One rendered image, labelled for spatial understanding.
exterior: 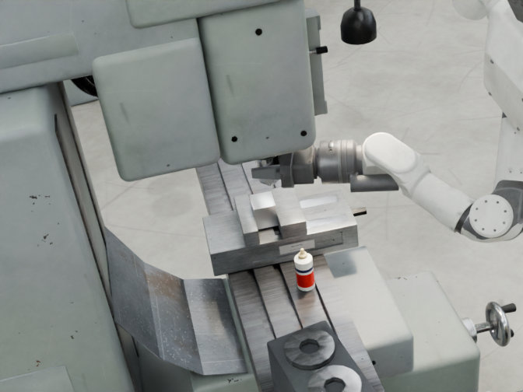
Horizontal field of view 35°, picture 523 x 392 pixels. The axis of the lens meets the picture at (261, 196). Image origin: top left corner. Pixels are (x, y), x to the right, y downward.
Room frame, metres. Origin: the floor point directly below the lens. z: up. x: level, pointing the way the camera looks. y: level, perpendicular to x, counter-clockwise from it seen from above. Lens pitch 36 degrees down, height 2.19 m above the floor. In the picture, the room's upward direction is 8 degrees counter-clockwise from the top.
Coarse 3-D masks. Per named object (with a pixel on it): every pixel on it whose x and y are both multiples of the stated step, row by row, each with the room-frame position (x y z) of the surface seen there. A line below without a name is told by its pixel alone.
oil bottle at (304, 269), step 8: (296, 256) 1.41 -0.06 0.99; (304, 256) 1.40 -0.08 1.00; (296, 264) 1.40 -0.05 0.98; (304, 264) 1.39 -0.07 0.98; (312, 264) 1.40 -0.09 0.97; (296, 272) 1.40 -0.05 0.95; (304, 272) 1.39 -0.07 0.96; (312, 272) 1.39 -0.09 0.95; (304, 280) 1.39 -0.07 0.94; (312, 280) 1.39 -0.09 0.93; (304, 288) 1.39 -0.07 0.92; (312, 288) 1.39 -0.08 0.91
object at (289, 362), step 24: (288, 336) 1.08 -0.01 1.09; (312, 336) 1.05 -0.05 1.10; (336, 336) 1.06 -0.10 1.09; (288, 360) 1.01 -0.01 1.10; (312, 360) 1.00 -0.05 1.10; (336, 360) 1.00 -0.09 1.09; (288, 384) 0.98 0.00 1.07; (312, 384) 0.94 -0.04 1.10; (336, 384) 0.95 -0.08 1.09; (360, 384) 0.93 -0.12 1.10
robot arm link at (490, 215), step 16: (512, 128) 1.26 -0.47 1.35; (512, 144) 1.24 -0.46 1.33; (512, 160) 1.22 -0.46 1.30; (496, 176) 1.23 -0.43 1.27; (512, 176) 1.20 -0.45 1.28; (496, 192) 1.18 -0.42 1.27; (512, 192) 1.17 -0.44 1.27; (480, 208) 1.17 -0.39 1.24; (496, 208) 1.16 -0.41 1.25; (512, 208) 1.15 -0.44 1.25; (480, 224) 1.15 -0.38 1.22; (496, 224) 1.14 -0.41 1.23; (512, 224) 1.13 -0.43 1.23
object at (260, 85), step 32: (288, 0) 1.33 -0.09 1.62; (224, 32) 1.31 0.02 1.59; (256, 32) 1.31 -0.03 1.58; (288, 32) 1.32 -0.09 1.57; (224, 64) 1.31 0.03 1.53; (256, 64) 1.32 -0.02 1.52; (288, 64) 1.32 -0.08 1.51; (224, 96) 1.31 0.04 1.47; (256, 96) 1.32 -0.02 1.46; (288, 96) 1.32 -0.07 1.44; (224, 128) 1.31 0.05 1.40; (256, 128) 1.31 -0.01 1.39; (288, 128) 1.32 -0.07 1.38; (224, 160) 1.32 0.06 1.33
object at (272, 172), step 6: (252, 168) 1.40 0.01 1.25; (258, 168) 1.39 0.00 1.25; (264, 168) 1.39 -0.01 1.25; (270, 168) 1.38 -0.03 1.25; (276, 168) 1.38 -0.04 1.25; (252, 174) 1.39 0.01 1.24; (258, 174) 1.39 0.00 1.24; (264, 174) 1.39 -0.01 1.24; (270, 174) 1.38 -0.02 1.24; (276, 174) 1.37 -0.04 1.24
